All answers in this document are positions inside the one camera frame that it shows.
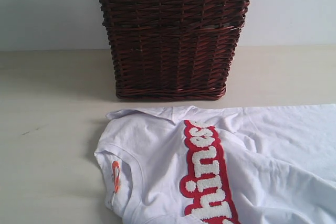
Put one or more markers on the white t-shirt red lettering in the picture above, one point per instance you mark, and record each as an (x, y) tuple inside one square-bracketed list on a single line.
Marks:
[(235, 165)]

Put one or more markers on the dark brown wicker basket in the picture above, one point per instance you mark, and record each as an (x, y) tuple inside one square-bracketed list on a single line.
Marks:
[(172, 49)]

